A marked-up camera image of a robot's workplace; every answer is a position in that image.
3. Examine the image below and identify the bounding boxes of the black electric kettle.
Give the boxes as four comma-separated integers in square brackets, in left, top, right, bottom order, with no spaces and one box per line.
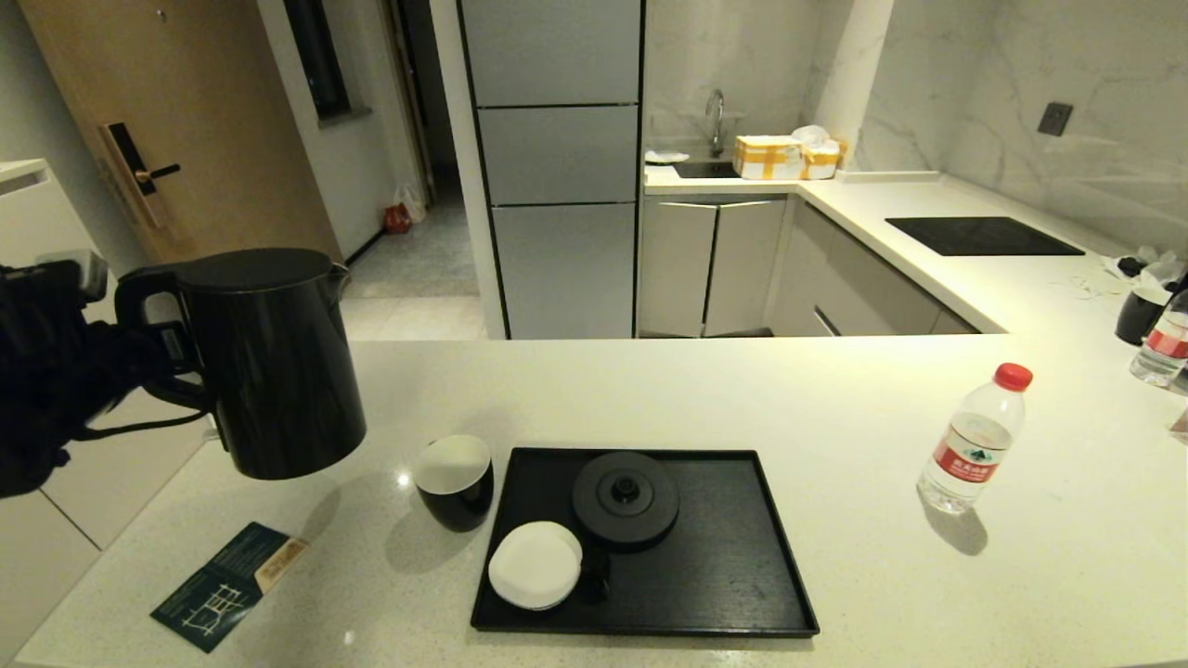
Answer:
[116,248,368,481]

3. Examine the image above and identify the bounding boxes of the black cup white inside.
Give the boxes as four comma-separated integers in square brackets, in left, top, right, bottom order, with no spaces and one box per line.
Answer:
[413,434,496,533]

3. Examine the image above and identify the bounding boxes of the clear plastic water bottle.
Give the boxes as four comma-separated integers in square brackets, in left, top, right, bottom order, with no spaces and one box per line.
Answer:
[1130,288,1188,388]
[917,363,1033,516]

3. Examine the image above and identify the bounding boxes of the black kettle power base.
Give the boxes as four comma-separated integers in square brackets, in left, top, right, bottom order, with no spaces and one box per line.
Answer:
[572,451,680,554]

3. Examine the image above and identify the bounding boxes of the brown wooden door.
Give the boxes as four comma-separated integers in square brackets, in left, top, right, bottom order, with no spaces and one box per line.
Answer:
[17,0,342,265]

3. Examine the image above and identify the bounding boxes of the dark green folded brochure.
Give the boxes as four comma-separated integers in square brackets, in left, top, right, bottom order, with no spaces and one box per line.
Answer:
[150,521,309,653]

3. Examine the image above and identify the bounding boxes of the dark window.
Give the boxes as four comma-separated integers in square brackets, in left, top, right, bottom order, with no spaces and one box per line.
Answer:
[285,0,355,124]

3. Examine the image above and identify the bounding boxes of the white round saucer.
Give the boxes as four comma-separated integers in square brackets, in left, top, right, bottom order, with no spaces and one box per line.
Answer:
[488,520,585,611]

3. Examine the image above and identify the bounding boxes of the tall grey panel cabinet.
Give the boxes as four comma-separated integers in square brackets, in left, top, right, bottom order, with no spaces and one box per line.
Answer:
[458,0,646,340]

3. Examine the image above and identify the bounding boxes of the grey sink base cabinet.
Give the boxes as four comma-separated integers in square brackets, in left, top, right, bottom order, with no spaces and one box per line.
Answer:
[640,196,790,339]

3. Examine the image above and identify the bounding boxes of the chrome kitchen faucet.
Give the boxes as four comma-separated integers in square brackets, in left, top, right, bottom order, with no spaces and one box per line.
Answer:
[705,90,728,160]

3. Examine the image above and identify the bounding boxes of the black rectangular serving tray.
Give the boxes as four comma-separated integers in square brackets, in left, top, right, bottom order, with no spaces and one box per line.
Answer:
[471,448,820,637]

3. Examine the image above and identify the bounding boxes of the large yellow-taped cardboard box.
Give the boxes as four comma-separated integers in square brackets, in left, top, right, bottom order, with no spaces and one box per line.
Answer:
[733,136,805,182]

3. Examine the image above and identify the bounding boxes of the small yellow-taped cardboard box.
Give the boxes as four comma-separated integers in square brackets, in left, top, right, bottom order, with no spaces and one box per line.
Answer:
[802,141,847,181]

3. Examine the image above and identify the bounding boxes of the grey counter drawer cabinet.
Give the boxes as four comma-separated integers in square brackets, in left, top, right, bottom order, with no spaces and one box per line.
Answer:
[770,202,980,338]

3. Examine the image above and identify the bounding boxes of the black induction cooktop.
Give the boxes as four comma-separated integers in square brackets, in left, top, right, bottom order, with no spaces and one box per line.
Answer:
[886,216,1087,258]

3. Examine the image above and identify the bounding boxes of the black mug white rim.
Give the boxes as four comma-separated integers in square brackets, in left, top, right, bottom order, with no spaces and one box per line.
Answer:
[1116,286,1170,347]

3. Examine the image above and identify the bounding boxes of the crumpled clear wrappers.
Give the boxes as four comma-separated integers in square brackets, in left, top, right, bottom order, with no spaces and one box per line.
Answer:
[1102,247,1188,292]

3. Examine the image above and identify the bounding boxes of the black left camera cable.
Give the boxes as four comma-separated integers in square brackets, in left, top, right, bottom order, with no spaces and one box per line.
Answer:
[70,411,211,443]

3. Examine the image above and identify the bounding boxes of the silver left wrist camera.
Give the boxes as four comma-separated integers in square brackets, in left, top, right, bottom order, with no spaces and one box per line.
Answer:
[37,249,110,302]

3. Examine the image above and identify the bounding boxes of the black door lock handle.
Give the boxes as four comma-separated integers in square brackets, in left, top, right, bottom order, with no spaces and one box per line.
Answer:
[98,122,183,231]

